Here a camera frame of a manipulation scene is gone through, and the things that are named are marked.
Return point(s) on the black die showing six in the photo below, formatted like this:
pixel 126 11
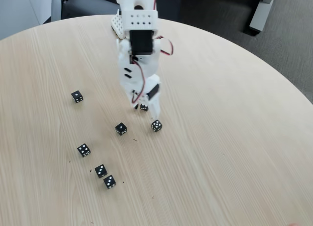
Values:
pixel 144 107

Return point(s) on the black die showing five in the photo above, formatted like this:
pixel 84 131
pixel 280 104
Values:
pixel 156 125

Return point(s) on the black die showing one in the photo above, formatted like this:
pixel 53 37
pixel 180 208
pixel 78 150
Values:
pixel 121 128
pixel 77 97

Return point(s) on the person's left hand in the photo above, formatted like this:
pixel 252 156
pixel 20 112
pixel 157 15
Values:
pixel 294 224

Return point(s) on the black die showing four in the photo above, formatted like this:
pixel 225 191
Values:
pixel 83 150

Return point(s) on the black die showing three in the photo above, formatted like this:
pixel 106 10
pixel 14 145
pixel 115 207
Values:
pixel 101 171
pixel 109 182

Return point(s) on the black office chair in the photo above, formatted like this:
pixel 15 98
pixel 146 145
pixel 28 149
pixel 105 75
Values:
pixel 83 6

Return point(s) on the dark upholstered seat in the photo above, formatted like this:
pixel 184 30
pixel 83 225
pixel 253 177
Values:
pixel 215 6

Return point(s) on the white desk leg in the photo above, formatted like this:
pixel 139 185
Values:
pixel 259 15

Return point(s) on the white cabinet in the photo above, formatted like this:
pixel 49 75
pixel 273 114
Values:
pixel 17 10

